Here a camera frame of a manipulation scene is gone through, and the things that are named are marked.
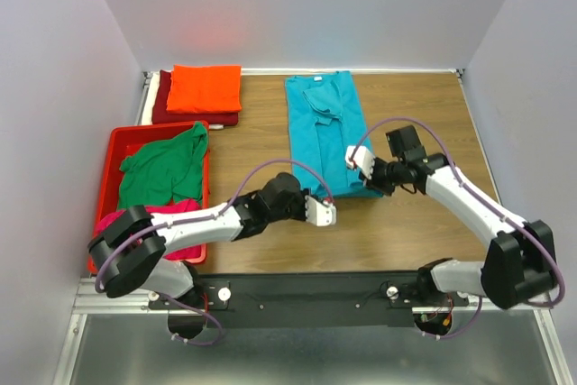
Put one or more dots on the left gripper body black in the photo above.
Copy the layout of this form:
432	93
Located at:
297	209

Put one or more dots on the folded white t shirt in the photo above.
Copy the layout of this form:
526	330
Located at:
150	92

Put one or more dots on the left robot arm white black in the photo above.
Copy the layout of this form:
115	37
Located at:
133	251

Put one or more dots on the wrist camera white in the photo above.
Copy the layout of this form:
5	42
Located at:
360	158
320	213

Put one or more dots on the folded dark red t shirt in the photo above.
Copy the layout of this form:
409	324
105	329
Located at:
160	114

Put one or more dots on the aluminium frame rail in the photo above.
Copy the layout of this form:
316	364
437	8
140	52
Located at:
124	341

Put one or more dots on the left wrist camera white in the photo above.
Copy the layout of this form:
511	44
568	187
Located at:
320	213

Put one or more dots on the green t shirt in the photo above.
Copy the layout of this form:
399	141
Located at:
166	171

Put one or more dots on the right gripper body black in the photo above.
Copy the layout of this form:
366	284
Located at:
385	177

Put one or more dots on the teal t shirt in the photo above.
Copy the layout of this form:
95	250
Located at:
325	117

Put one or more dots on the folded orange t shirt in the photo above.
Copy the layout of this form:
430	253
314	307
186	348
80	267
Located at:
205	90

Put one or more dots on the red plastic bin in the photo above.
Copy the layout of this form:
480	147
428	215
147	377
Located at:
126	141

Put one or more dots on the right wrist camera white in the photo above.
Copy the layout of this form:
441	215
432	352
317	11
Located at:
360	158

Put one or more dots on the magenta t shirt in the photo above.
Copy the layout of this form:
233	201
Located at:
193	255

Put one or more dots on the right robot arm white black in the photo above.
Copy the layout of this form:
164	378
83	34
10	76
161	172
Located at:
520	262

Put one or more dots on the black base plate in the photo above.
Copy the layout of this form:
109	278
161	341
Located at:
305	300

